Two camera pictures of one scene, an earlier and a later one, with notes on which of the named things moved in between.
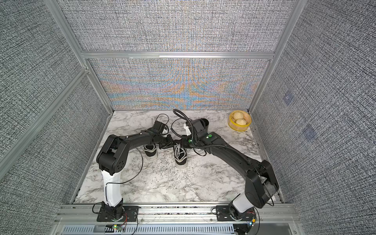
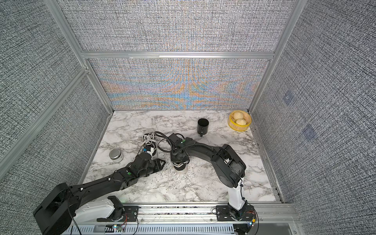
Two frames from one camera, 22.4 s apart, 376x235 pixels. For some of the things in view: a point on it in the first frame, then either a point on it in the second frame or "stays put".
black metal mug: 205,123 stays put
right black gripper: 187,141 -> 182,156
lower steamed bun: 241,121 stays put
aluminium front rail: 157,213 stays put
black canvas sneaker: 151,152 stays put
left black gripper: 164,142 -> 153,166
